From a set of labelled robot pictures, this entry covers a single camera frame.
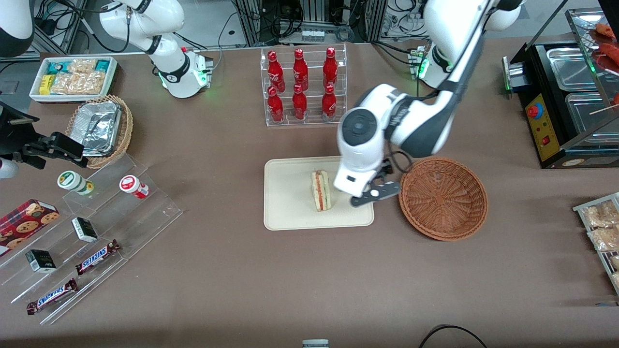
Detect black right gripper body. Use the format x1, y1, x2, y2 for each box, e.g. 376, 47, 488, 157
0, 101, 40, 161

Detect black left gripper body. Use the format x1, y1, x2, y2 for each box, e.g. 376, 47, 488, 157
371, 161, 394, 185

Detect triangular sandwich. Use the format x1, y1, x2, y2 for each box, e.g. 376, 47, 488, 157
311, 169, 332, 212

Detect aluminium foil tray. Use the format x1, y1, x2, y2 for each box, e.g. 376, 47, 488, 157
73, 101, 122, 158

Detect small tan wicker basket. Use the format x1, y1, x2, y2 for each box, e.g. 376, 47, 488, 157
65, 94, 134, 170

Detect brown wicker basket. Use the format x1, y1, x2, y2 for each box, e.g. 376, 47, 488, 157
399, 157, 488, 241

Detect beige rectangular tray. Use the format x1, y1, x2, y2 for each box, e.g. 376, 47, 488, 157
264, 156, 375, 231

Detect tray of packaged snacks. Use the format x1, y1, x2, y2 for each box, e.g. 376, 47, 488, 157
573, 192, 619, 295

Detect green lid jar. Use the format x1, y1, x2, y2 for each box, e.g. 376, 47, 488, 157
57, 171, 95, 196

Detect clear cracker bag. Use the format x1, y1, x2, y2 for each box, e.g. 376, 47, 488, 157
69, 58, 98, 74
50, 72, 106, 96

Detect red lid jar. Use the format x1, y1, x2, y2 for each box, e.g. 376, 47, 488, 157
119, 175, 150, 200

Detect white snack box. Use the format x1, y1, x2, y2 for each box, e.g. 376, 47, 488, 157
29, 56, 118, 104

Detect small black box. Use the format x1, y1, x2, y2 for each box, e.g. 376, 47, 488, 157
25, 249, 57, 274
72, 217, 99, 243

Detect red cookie box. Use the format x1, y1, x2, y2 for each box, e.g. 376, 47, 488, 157
0, 199, 60, 258

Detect red cola bottle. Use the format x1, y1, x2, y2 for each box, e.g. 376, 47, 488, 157
323, 47, 339, 89
292, 84, 308, 121
293, 48, 309, 91
267, 86, 284, 123
267, 51, 286, 93
322, 85, 337, 121

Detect clear acrylic bottle rack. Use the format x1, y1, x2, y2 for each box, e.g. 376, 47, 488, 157
260, 43, 348, 127

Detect clear acrylic stepped display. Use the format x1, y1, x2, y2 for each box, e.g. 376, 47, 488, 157
0, 154, 184, 325

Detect snickers bar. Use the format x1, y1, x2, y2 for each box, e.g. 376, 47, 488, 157
26, 278, 78, 316
75, 239, 121, 276

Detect grey metal box green light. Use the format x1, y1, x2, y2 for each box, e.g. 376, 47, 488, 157
502, 55, 532, 93

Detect black food warmer machine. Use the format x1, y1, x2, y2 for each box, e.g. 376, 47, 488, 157
503, 7, 619, 170

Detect steel warmer pan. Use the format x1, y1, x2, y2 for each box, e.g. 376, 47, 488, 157
565, 92, 619, 145
546, 47, 603, 91

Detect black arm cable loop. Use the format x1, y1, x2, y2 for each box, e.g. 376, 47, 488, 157
387, 150, 415, 174

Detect black floor cable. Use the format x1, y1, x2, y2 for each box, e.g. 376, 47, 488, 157
418, 325, 489, 348

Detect aluminium equipment frame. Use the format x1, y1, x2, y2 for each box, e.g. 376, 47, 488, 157
231, 0, 390, 48

